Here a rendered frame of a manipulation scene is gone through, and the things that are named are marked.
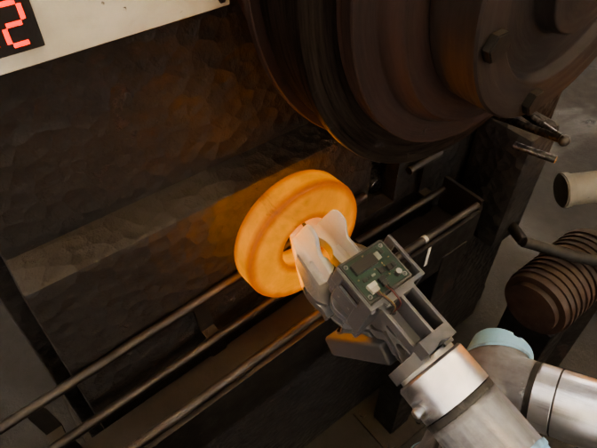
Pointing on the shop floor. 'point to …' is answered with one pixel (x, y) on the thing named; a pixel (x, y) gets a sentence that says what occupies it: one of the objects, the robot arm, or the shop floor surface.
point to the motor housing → (551, 294)
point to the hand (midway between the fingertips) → (298, 224)
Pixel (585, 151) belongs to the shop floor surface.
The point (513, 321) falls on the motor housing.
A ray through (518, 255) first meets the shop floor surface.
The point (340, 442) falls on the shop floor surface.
